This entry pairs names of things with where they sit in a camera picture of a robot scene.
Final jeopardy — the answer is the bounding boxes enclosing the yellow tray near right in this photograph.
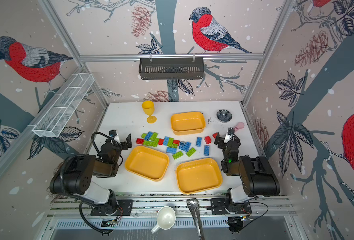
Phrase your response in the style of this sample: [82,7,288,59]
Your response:
[176,158,223,195]

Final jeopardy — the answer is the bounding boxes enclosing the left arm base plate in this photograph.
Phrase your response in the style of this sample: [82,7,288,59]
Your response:
[91,200,134,217]

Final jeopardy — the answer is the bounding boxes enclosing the green lego brick long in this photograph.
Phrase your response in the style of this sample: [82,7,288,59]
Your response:
[143,141,154,147]

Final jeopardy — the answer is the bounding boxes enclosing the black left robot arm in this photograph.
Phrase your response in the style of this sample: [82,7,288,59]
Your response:
[49,130,133,212]

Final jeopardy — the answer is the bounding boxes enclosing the white measuring cup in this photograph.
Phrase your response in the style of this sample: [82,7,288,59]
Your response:
[151,206,176,234]

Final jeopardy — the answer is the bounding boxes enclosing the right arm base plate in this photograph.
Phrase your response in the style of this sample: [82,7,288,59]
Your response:
[207,198,252,215]

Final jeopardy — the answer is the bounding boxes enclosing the blue lego brick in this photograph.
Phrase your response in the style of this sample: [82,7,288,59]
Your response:
[204,145,210,156]
[144,132,153,141]
[196,137,202,147]

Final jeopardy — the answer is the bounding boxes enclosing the black hanging wire basket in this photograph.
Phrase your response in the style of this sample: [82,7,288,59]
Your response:
[139,58,205,80]

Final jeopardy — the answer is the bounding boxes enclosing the white wire mesh shelf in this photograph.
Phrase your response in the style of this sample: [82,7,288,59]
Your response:
[32,73,95,138]

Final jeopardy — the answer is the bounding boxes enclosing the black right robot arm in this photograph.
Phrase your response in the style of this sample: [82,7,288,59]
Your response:
[215,133,280,212]

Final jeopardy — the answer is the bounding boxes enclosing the metal tongs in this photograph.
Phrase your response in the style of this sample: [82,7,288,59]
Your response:
[187,198,205,240]

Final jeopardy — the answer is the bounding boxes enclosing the yellow plastic goblet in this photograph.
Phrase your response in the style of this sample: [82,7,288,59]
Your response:
[142,101,157,124]

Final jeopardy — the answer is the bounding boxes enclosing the yellow tray near left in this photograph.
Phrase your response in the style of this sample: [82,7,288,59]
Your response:
[125,146,170,182]

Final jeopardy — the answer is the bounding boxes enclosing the pink plastic toy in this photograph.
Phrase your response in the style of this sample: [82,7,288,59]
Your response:
[234,122,245,132]

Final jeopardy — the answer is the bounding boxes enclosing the yellow tray far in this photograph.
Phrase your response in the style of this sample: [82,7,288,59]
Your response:
[171,112,206,136]

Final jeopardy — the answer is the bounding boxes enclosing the yellow tray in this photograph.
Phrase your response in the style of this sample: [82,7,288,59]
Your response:
[176,158,223,195]
[171,112,206,136]
[125,146,170,182]

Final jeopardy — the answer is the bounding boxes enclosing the dark grey round dish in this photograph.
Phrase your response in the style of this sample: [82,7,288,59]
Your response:
[216,110,233,123]

